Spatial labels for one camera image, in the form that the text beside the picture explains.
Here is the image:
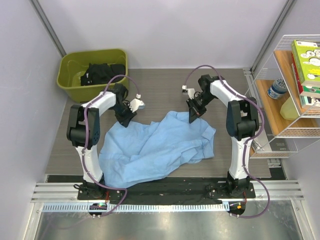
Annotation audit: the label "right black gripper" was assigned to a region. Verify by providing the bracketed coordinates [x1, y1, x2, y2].
[187, 92, 216, 123]

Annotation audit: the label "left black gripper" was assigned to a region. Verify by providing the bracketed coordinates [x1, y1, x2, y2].
[111, 103, 137, 128]

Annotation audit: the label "light blue long sleeve shirt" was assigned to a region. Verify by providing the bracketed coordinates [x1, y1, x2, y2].
[98, 111, 216, 188]

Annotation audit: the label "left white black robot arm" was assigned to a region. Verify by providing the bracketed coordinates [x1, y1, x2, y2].
[66, 83, 137, 200]

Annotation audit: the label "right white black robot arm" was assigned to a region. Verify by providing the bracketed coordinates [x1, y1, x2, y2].
[182, 74, 260, 198]

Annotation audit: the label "teal book stack bottom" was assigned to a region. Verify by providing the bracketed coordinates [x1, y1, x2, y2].
[299, 85, 320, 109]

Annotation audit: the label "black clothes in bin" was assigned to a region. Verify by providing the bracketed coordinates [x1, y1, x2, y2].
[80, 63, 126, 86]

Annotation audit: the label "olive green plastic bin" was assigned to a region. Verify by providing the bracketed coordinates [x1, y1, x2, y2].
[56, 48, 129, 103]

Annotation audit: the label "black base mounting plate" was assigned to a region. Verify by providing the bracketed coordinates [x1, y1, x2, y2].
[46, 174, 257, 201]

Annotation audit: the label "blue white ceramic cup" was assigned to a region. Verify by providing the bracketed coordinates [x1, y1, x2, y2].
[267, 78, 288, 100]

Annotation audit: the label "pale yellow green object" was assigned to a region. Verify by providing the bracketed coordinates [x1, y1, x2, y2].
[280, 97, 300, 121]

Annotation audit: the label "red book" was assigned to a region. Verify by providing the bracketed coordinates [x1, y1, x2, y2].
[291, 53, 304, 96]

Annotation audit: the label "green book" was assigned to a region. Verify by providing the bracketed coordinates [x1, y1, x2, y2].
[291, 40, 320, 88]

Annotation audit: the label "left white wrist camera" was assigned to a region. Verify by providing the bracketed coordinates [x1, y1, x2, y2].
[129, 93, 146, 113]

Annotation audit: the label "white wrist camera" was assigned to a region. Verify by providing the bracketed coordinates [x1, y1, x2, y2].
[181, 85, 196, 99]
[129, 93, 146, 113]

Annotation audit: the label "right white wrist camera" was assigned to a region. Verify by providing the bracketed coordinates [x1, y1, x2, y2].
[181, 85, 196, 99]

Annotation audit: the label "white wire shelf rack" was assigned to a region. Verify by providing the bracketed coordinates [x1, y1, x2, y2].
[249, 34, 320, 159]

